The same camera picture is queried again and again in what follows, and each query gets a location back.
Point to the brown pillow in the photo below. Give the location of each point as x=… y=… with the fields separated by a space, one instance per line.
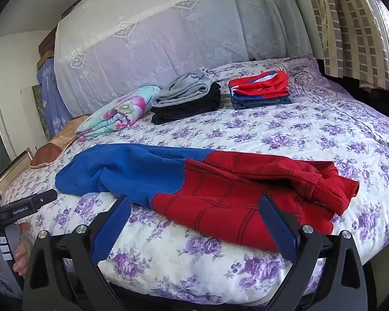
x=47 y=155

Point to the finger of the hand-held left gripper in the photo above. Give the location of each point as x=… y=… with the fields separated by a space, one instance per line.
x=45 y=197

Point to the white lace cover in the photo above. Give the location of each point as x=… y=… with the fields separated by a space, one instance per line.
x=165 y=32

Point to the blue patterned bag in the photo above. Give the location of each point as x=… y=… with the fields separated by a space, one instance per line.
x=52 y=100

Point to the person's left hand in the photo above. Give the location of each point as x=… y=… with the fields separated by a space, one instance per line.
x=21 y=256

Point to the folded black garments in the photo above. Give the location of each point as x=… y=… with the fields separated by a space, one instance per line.
x=194 y=107

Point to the folded floral quilt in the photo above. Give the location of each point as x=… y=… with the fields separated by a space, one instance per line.
x=116 y=113

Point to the blue and red pants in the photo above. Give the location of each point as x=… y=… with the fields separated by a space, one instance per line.
x=214 y=194

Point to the folded red garment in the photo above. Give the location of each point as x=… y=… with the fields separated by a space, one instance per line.
x=262 y=86

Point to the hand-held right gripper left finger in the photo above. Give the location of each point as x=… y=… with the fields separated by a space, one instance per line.
x=112 y=230

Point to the person's left forearm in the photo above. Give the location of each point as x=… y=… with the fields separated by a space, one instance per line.
x=3 y=285

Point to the folded grey pants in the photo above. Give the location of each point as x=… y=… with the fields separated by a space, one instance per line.
x=184 y=87

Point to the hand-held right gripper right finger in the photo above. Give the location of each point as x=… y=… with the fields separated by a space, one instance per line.
x=278 y=230

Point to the folded blue jeans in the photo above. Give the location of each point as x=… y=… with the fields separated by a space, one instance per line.
x=262 y=102

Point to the stacked boxes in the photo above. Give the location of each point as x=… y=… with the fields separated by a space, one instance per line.
x=47 y=47

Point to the purple floral bedspread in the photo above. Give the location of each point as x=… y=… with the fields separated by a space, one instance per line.
x=278 y=136

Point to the tan cushion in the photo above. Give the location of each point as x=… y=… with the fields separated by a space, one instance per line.
x=69 y=131

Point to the checked beige curtain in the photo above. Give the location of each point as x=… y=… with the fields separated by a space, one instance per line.
x=347 y=29

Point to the wall poster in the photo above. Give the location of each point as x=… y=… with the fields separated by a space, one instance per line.
x=40 y=110

